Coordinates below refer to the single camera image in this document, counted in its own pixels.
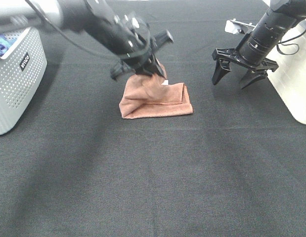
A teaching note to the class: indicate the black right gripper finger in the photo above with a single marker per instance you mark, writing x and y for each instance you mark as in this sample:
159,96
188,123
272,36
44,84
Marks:
252,76
222,68

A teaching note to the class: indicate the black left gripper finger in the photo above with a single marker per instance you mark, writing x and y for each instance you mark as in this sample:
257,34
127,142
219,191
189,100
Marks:
146,69
155,67

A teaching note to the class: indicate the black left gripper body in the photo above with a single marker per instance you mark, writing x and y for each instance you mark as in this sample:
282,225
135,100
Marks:
132,60

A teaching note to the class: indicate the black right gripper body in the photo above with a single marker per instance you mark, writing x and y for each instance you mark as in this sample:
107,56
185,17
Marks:
224,57

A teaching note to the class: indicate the brown microfiber towel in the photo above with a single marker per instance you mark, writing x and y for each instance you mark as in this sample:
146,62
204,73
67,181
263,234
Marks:
148,97

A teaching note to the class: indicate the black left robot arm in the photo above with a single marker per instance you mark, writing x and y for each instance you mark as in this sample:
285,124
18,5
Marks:
127,37

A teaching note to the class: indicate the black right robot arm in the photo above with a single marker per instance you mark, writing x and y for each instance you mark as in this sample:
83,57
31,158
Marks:
252,50

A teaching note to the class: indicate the white plastic basket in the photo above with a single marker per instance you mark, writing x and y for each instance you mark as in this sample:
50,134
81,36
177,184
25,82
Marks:
289,80

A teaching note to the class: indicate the black table mat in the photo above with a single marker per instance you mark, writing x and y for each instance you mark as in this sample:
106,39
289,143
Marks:
236,167

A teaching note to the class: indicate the grey perforated laundry basket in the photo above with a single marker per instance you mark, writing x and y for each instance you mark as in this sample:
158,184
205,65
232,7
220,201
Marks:
21,70

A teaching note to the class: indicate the blue cloth in basket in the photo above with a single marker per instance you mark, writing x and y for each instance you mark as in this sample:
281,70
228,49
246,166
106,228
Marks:
4,45

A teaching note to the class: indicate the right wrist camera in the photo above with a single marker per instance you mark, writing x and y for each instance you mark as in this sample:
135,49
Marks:
236,27

